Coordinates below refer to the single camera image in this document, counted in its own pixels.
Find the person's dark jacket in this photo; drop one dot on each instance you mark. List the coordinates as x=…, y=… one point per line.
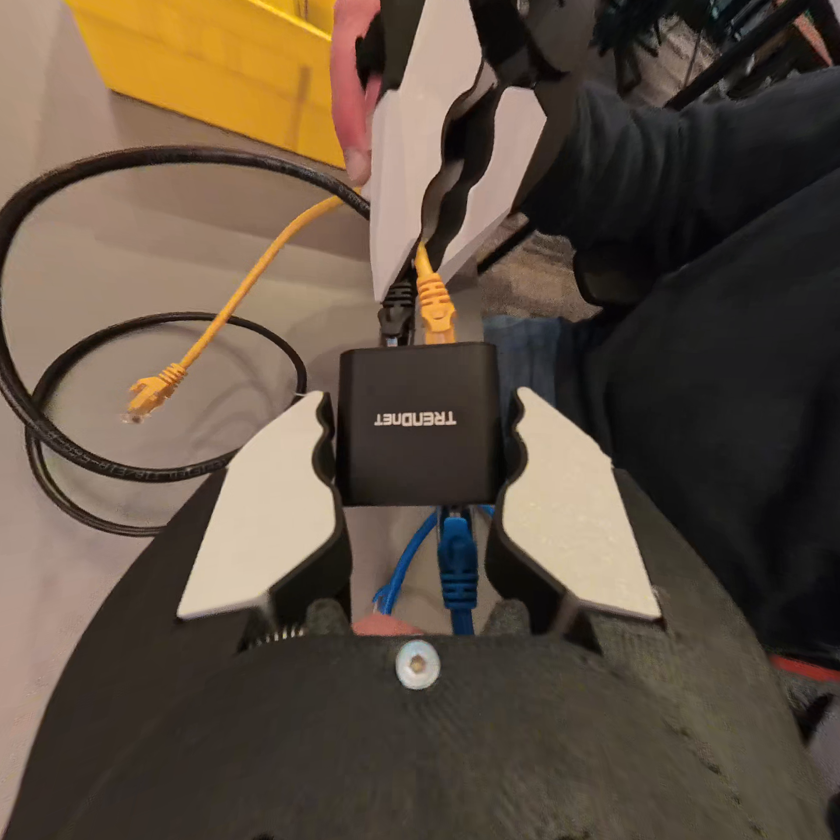
x=722, y=426

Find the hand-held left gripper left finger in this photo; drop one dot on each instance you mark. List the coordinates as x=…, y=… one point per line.
x=269, y=512

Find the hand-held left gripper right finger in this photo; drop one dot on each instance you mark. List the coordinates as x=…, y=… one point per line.
x=571, y=518

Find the person's right hand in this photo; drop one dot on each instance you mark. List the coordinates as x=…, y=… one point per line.
x=348, y=98

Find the person's jeans leg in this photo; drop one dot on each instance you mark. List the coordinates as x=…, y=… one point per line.
x=522, y=361

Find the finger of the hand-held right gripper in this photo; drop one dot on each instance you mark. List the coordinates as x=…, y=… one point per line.
x=400, y=170
x=512, y=151

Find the person's right forearm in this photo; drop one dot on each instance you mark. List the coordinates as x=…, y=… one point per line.
x=689, y=164

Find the black network adapter box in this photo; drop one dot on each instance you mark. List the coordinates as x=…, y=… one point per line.
x=420, y=459

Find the empty yellow plastic bin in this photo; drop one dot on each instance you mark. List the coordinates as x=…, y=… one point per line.
x=197, y=59

